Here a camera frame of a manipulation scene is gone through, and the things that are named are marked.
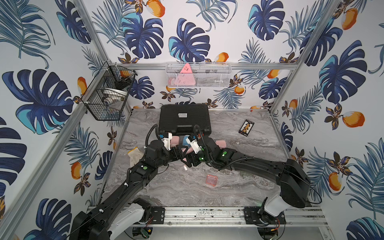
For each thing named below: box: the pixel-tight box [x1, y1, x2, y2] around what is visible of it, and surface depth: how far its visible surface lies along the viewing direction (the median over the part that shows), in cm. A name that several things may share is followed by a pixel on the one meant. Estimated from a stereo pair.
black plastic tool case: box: [158, 103, 212, 135], surface depth 110 cm
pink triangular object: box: [176, 63, 196, 86], surface depth 92 cm
